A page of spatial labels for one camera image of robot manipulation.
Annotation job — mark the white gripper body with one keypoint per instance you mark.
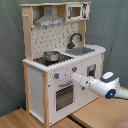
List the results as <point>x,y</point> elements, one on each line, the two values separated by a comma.
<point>84,81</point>

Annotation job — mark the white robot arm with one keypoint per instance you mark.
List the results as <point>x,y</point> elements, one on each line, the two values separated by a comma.
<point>108,86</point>

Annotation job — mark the wooden toy kitchen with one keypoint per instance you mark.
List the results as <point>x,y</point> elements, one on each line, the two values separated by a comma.
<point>40,84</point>

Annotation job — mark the grey toy ice dispenser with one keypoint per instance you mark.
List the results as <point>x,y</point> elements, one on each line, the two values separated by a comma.
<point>91,70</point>

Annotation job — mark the red right oven knob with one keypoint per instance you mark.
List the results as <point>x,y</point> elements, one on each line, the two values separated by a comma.
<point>74,69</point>

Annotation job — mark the red oven knob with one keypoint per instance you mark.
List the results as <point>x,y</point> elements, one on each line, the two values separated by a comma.
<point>74,69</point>
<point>56,75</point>

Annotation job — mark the toy oven door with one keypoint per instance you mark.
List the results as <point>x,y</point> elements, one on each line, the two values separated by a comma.
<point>65,96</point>

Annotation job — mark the red left oven knob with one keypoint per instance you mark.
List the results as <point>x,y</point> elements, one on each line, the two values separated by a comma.
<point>56,75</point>

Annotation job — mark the grey toy sink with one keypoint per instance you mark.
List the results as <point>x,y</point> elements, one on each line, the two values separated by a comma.
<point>79,51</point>

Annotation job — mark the black toy stovetop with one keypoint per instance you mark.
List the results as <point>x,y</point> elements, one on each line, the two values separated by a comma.
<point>42,61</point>

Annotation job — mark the silver toy pot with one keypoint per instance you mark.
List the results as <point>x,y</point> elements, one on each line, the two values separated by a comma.
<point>51,55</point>

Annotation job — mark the toy microwave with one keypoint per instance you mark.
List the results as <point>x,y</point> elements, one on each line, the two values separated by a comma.
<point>78,11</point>

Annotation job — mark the grey range hood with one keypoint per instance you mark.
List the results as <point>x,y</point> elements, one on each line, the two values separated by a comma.
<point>48,18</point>

